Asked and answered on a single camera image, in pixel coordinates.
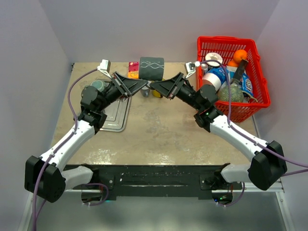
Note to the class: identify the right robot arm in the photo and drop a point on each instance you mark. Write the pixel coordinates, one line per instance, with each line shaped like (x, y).
(266, 164)

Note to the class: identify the orange fruit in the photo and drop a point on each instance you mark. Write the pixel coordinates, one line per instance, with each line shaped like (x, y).
(232, 63)
(239, 55)

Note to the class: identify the small light grey mug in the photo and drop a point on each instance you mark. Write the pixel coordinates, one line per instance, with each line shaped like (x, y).
(145, 92)

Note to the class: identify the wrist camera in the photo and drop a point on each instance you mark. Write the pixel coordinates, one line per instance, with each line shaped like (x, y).
(190, 68)
(104, 68)

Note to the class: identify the blue white package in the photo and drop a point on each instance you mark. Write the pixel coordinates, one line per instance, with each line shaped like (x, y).
(219, 72)

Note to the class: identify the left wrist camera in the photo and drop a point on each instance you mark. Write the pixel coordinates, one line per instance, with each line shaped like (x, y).
(104, 68)

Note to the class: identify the metal tray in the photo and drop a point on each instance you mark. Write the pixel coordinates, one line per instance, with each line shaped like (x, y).
(117, 114)

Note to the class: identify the brown handled tool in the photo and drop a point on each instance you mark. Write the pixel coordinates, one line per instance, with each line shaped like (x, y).
(238, 74)

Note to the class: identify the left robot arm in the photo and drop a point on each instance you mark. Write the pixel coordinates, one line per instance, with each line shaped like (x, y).
(45, 176)

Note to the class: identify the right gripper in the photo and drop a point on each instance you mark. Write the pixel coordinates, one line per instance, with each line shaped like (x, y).
(167, 87)

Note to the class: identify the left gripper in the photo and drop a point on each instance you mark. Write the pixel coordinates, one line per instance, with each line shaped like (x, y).
(131, 85)

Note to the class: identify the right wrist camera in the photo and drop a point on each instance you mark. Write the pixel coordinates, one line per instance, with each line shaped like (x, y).
(190, 68)

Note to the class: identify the yellow mug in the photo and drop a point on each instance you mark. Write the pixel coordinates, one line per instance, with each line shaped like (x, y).
(155, 93)

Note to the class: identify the aluminium frame rail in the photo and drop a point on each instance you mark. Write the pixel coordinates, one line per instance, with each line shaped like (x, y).
(276, 188)

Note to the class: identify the teal round mug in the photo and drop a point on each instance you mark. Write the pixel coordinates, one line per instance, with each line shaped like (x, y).
(100, 84)

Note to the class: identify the red plastic basket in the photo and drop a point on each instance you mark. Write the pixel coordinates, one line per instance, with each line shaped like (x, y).
(226, 47)

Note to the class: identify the white tape roll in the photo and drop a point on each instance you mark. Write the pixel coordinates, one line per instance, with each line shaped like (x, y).
(213, 56)

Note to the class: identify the blue snack bag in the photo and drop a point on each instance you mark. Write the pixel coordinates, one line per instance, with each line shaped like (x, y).
(247, 87)

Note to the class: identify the silver can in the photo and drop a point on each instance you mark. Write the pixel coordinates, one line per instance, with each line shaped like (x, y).
(204, 68)

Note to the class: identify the pink orange candy box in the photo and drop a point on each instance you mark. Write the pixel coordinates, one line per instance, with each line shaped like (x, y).
(133, 70)

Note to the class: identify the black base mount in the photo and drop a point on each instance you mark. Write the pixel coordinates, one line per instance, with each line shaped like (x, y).
(161, 181)

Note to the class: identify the green netted melon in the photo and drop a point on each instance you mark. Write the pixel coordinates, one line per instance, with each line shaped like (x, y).
(236, 94)

